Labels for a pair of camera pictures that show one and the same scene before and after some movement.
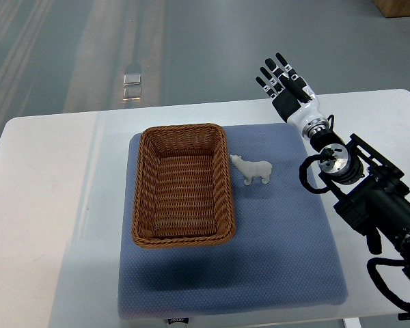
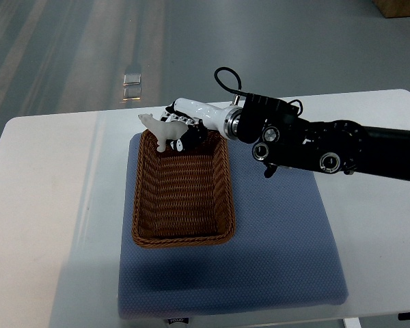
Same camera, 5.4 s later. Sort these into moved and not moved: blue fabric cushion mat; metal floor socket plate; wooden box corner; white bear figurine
Moved: white bear figurine
Not moved: metal floor socket plate; blue fabric cushion mat; wooden box corner
